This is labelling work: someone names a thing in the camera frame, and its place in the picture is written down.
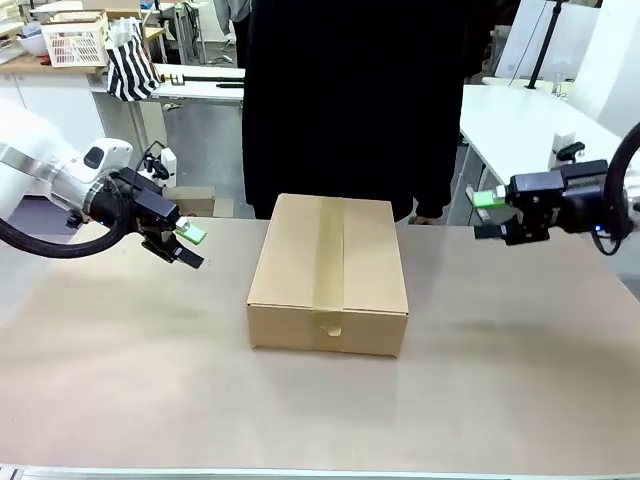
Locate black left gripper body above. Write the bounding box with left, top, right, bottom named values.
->
left=87, top=166, right=181, bottom=264

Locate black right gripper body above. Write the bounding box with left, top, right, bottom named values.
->
left=504, top=159, right=614, bottom=247

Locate brown cardboard box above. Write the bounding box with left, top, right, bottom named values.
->
left=245, top=192, right=411, bottom=358

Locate white curved-edge table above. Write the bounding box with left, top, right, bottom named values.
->
left=446, top=83, right=640, bottom=227

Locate white table with grey legs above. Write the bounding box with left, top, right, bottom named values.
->
left=148, top=62, right=247, bottom=151

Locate black white striped bag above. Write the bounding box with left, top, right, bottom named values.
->
left=104, top=17, right=163, bottom=104

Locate white cabinet with wooden top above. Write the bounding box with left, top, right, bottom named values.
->
left=0, top=48, right=169, bottom=166

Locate black tripod pole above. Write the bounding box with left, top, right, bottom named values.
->
left=159, top=73, right=247, bottom=88

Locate black light stand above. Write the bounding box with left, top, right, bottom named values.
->
left=523, top=0, right=564, bottom=91

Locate white panel board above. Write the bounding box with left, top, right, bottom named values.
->
left=494, top=0, right=602, bottom=81

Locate person in black coat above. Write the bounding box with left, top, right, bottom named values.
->
left=240, top=0, right=482, bottom=222

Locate white plastic crate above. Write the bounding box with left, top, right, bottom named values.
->
left=40, top=9, right=111, bottom=68

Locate person in dark trousers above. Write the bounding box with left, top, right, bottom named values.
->
left=226, top=0, right=252, bottom=69

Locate cardboard carton on cabinet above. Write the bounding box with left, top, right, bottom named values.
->
left=81, top=0, right=142, bottom=22

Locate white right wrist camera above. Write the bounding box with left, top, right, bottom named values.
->
left=551, top=131, right=587, bottom=172

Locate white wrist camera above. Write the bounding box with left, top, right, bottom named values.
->
left=141, top=141, right=178, bottom=191
left=551, top=131, right=587, bottom=172

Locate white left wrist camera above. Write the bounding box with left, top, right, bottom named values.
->
left=141, top=141, right=178, bottom=191

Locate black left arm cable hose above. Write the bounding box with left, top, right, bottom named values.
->
left=0, top=192, right=132, bottom=260

